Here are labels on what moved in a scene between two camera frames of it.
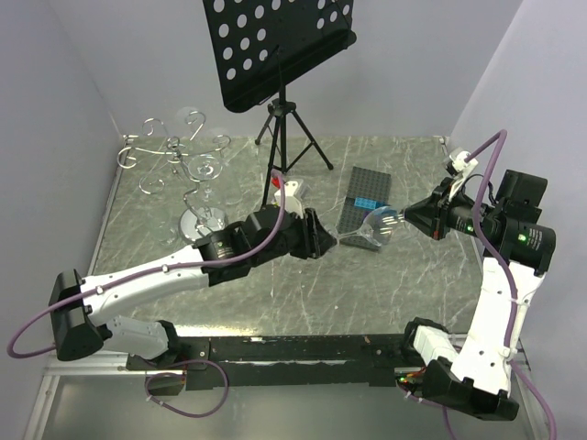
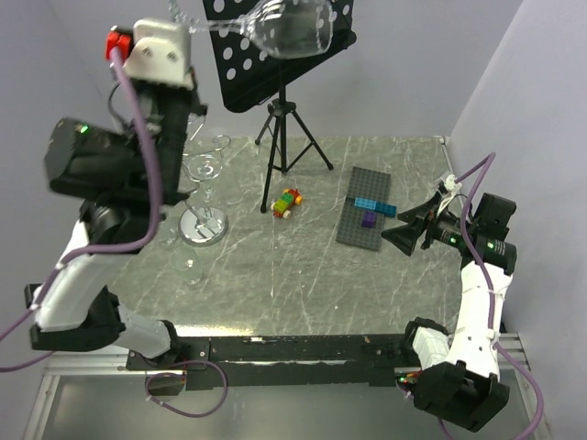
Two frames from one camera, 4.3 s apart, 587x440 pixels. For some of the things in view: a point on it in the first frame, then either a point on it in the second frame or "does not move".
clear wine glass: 205,168 does not move
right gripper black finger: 426,217 does not move
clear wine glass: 380,225 → 279,28
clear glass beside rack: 166,233 does not move
